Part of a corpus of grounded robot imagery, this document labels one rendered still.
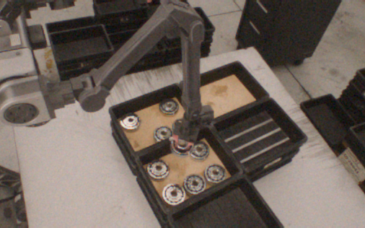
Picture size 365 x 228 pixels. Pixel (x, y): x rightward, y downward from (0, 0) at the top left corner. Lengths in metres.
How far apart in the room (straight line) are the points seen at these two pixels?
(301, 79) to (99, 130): 2.15
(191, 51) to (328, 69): 2.69
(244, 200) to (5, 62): 1.12
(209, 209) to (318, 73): 2.32
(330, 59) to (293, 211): 2.26
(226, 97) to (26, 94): 1.18
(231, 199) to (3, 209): 1.35
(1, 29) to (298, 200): 1.49
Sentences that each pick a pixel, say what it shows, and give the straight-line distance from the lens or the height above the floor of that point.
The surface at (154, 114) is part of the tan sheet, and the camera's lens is 1.80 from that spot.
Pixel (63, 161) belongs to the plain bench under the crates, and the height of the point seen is 0.70.
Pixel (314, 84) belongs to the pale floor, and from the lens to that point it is 3.48.
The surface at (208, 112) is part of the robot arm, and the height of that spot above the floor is 1.20.
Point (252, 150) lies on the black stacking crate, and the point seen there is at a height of 0.83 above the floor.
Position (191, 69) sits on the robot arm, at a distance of 1.16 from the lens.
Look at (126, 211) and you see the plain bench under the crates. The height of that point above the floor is 0.70.
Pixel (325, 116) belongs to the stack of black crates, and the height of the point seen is 0.27.
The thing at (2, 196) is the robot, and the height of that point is 0.28.
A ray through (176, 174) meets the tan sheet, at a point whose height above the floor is 0.83.
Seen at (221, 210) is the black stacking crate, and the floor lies 0.83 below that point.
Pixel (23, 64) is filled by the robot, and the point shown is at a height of 1.53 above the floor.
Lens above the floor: 2.27
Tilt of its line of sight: 53 degrees down
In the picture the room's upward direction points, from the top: 9 degrees clockwise
